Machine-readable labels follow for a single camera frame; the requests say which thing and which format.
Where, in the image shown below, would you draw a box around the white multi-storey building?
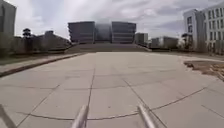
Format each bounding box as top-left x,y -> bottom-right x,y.
182,3 -> 224,56

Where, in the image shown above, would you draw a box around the tall grey building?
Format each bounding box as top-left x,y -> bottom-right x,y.
0,0 -> 18,37

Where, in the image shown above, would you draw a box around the brown sloped embankment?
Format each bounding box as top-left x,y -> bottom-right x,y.
64,43 -> 153,54

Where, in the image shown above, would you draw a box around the large grey tiered building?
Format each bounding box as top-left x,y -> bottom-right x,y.
67,20 -> 138,45

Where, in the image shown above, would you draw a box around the grey concrete slab plaza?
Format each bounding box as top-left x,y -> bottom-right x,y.
0,51 -> 224,128

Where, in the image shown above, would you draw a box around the small grey building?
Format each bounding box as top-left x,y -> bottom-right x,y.
134,32 -> 149,46

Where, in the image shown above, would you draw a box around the brown dirt patch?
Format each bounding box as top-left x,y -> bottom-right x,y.
183,59 -> 224,82

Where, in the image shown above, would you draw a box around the green bushes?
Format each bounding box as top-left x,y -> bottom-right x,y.
0,31 -> 16,58

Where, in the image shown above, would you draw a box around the dark raised kerb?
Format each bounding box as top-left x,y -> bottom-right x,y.
0,52 -> 84,78

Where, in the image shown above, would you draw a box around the pale low building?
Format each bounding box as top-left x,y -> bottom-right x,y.
150,35 -> 180,50

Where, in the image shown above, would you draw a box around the robot's own part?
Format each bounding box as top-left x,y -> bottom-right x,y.
70,104 -> 90,128
137,103 -> 157,128

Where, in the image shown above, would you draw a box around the low brown building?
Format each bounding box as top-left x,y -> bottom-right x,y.
13,30 -> 72,54

